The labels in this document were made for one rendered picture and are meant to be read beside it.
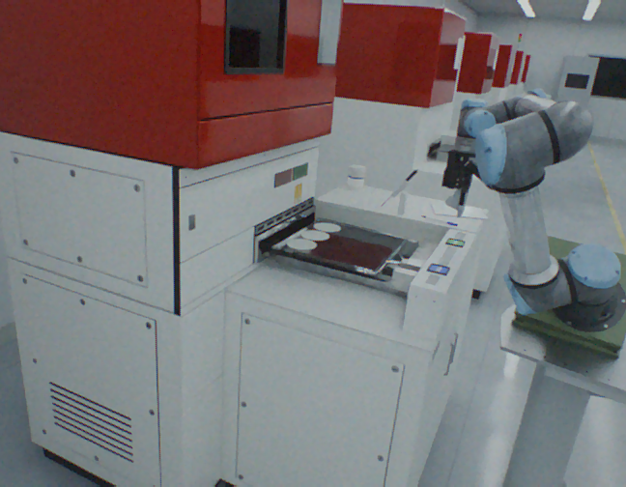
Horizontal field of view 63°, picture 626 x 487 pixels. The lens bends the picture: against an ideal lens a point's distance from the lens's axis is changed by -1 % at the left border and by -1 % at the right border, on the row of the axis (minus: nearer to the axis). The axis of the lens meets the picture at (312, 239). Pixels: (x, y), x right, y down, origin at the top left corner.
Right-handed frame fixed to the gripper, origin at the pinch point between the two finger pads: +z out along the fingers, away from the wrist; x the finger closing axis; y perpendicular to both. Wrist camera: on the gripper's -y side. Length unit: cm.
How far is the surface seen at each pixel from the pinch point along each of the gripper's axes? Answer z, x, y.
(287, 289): 24, 35, 43
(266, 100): -31, 35, 53
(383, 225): 14.3, -15.2, 28.8
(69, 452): 93, 65, 109
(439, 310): 15.1, 40.4, -3.3
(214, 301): 26, 50, 59
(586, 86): -15, -1227, -94
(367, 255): 16.0, 12.8, 25.3
